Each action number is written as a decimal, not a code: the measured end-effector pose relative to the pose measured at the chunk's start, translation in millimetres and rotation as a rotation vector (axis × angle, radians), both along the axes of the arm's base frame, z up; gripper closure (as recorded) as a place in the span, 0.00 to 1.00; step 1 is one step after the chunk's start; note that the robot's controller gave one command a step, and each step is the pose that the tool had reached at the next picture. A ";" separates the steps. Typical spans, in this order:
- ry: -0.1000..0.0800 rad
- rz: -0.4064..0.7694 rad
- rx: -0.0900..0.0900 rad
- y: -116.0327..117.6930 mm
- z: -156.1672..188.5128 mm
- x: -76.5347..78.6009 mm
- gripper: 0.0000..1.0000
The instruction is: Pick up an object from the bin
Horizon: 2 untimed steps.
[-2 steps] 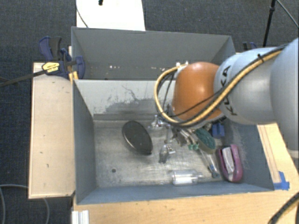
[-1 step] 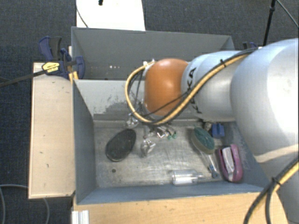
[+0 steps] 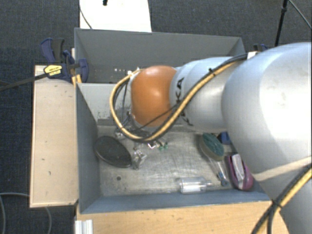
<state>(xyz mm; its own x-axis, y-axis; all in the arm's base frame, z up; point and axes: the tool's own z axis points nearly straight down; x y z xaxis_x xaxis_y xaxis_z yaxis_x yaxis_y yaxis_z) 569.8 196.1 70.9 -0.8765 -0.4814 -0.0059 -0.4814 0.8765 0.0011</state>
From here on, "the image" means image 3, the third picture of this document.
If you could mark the pale wood board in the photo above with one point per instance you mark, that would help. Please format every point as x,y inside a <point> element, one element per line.
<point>53,140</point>

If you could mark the blue object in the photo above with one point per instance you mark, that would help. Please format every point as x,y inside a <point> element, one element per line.
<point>224,138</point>

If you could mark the black oval disc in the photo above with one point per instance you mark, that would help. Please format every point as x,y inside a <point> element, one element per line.
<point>112,151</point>

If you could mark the grey metal bin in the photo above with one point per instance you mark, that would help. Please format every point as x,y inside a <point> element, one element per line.
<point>170,162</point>

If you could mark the purple and white case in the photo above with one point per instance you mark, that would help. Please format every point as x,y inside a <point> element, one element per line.
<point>240,173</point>

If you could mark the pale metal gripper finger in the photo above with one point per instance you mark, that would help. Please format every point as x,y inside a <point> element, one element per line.
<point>143,158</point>
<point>135,160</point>

